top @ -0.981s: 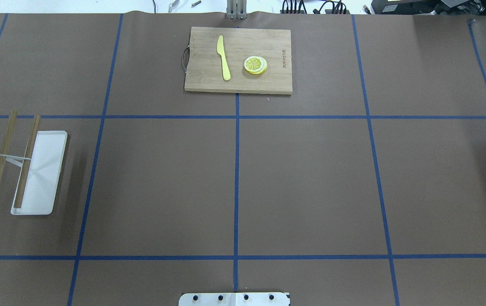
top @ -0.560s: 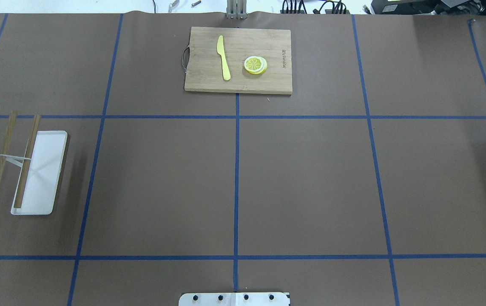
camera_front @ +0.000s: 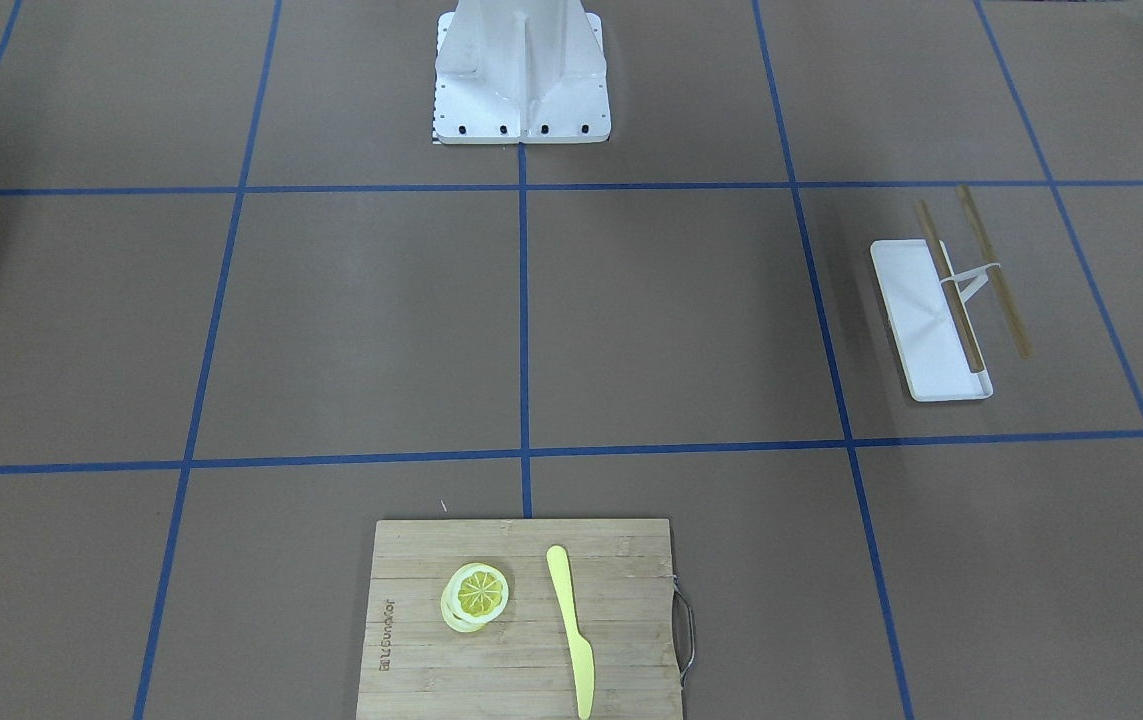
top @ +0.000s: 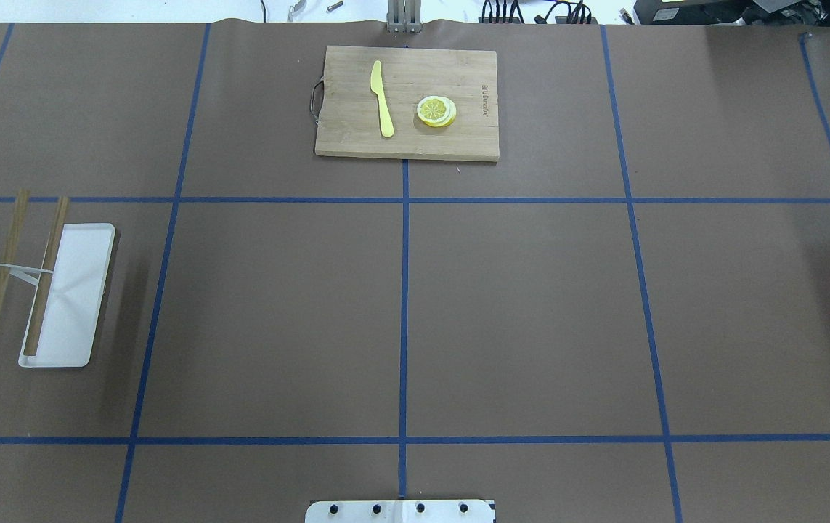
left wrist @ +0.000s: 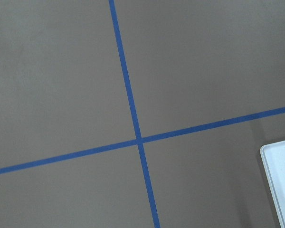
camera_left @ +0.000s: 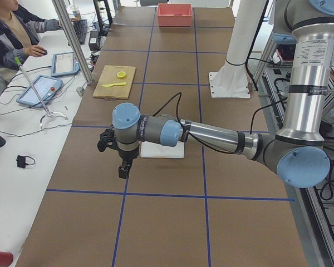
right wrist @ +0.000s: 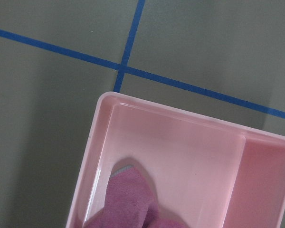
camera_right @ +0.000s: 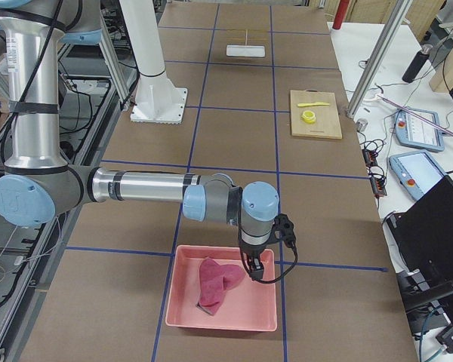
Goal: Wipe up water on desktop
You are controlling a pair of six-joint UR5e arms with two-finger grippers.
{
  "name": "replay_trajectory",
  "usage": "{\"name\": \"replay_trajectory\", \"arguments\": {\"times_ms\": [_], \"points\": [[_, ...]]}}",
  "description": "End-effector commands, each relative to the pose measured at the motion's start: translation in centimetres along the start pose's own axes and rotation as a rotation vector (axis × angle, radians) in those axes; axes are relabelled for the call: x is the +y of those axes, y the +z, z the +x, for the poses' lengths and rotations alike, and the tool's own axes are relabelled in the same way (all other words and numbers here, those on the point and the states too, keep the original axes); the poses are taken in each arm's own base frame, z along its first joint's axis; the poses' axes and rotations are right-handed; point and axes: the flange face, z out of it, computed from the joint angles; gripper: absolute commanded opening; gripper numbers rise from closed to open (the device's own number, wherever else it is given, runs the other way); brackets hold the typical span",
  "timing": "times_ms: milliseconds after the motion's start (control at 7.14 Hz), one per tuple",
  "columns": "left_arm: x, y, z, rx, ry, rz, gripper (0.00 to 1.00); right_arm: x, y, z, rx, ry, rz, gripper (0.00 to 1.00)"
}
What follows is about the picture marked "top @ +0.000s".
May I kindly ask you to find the wooden rack bar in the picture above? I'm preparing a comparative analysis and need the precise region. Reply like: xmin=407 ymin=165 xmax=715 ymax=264
xmin=23 ymin=196 xmax=70 ymax=357
xmin=0 ymin=188 xmax=30 ymax=318

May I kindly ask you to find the white rectangular tray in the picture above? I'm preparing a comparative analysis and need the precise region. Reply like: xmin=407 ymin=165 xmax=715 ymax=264
xmin=17 ymin=223 xmax=116 ymax=368

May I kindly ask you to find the bamboo cutting board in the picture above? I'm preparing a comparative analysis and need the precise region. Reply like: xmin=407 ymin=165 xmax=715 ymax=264
xmin=314 ymin=44 xmax=500 ymax=163

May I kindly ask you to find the wooden rack bar inner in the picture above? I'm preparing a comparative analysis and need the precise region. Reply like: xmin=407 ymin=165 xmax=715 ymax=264
xmin=23 ymin=196 xmax=70 ymax=357

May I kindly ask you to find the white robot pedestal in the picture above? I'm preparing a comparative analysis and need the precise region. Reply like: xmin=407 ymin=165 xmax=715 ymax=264
xmin=304 ymin=499 xmax=497 ymax=522

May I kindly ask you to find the wooden rack bar outer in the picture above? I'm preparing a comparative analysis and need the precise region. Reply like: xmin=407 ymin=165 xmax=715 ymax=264
xmin=0 ymin=188 xmax=30 ymax=318

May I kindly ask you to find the yellow lemon slice toy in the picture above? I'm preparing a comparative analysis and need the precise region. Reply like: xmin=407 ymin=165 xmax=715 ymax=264
xmin=417 ymin=95 xmax=457 ymax=128

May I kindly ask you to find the yellow plastic knife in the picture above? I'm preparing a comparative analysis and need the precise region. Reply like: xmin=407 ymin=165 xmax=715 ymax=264
xmin=369 ymin=60 xmax=395 ymax=139

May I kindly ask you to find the aluminium frame post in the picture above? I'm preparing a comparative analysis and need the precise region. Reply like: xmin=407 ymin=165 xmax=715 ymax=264
xmin=387 ymin=0 xmax=423 ymax=33

